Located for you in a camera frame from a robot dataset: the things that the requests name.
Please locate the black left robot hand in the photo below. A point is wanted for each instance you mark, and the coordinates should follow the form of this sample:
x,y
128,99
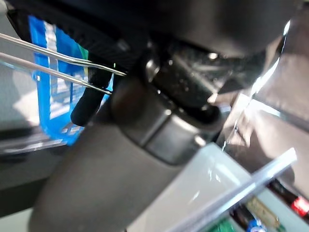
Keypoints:
x,y
108,181

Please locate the blue plastic shopping basket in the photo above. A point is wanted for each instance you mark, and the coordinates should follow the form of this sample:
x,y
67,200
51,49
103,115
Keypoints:
x,y
55,116

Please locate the green sprite bottle yellow cap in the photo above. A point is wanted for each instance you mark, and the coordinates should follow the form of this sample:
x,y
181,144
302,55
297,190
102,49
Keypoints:
x,y
84,55

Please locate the clear shelf edge strip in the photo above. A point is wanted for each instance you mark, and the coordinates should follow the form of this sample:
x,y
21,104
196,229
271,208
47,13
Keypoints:
x,y
241,188

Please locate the large pepsi cola bottle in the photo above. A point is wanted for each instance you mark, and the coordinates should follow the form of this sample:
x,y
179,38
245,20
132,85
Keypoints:
x,y
256,226

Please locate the clear plastic bag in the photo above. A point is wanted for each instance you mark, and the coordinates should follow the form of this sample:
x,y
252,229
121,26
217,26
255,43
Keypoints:
x,y
277,108

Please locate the coca cola bottle red label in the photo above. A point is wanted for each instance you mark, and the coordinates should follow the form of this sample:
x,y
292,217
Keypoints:
x,y
299,205

